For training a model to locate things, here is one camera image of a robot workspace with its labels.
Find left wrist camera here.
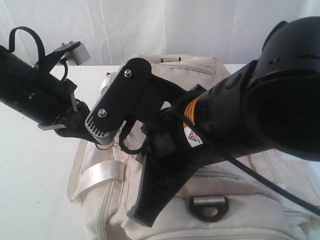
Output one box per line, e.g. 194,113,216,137
53,41,91,66

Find black plastic D-ring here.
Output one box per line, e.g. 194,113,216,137
188,196,230,223

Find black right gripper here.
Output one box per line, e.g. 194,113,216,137
127,82,205,222

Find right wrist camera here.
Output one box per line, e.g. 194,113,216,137
85,58,152,145

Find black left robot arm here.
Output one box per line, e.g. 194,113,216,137
0,42,97,144

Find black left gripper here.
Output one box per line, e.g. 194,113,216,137
37,82,98,144

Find beige fabric duffel bag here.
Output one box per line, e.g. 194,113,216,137
67,54,320,240

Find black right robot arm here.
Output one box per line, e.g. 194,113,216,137
129,16,320,227

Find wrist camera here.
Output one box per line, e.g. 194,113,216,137
53,41,91,66
85,58,152,145

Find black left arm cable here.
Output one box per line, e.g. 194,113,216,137
8,24,70,83

